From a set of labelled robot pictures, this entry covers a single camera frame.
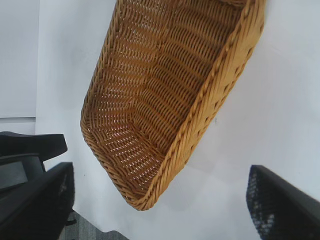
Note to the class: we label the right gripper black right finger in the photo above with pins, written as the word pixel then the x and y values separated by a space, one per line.
pixel 287 212

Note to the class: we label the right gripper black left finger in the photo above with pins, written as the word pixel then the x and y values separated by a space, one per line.
pixel 32 207

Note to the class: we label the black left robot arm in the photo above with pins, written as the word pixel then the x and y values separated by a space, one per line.
pixel 37 145

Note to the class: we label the woven wicker basket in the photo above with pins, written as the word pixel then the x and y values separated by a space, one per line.
pixel 150 100

